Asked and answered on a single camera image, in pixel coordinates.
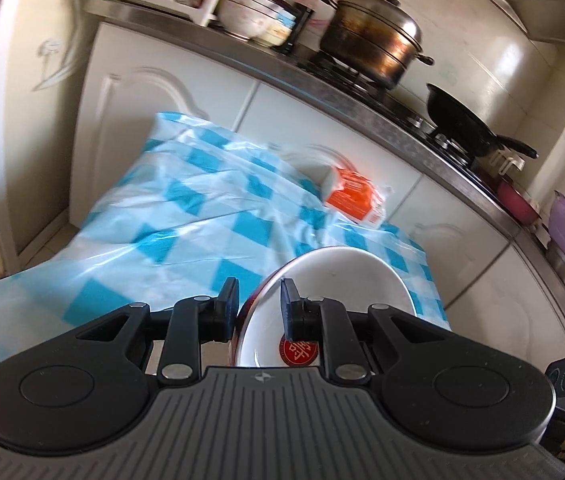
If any gas stove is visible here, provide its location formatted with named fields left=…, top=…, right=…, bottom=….
left=297, top=47, right=503, bottom=181

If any pink pan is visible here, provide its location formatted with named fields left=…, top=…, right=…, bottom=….
left=495, top=180, right=543, bottom=225

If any white refrigerator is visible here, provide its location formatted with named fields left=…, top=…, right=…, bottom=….
left=0, top=0, right=113, bottom=276

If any steel kitchen countertop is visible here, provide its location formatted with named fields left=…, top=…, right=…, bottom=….
left=85, top=0, right=565, bottom=346

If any black dish rack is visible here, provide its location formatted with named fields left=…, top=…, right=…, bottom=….
left=232, top=0, right=313, bottom=56

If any white cabinet door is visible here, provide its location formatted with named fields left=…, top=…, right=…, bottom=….
left=232, top=82, right=423, bottom=221
left=387, top=175, right=520, bottom=311
left=70, top=22, right=258, bottom=231

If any steel steamer pot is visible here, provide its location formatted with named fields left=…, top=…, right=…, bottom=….
left=318, top=0, right=435, bottom=91

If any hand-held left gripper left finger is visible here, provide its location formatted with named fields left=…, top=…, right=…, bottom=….
left=75, top=278, right=240, bottom=386

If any blue checkered plastic tablecloth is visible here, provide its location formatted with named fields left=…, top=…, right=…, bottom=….
left=0, top=110, right=453, bottom=441

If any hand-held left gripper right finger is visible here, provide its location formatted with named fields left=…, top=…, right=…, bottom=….
left=281, top=278, right=433, bottom=386

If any white red-rimmed bowl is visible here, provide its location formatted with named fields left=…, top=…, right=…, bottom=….
left=232, top=245, right=415, bottom=368

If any orange packet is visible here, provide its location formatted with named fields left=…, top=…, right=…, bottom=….
left=322, top=165, right=393, bottom=228

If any black wok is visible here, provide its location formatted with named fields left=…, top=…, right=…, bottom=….
left=426, top=82, right=539, bottom=160

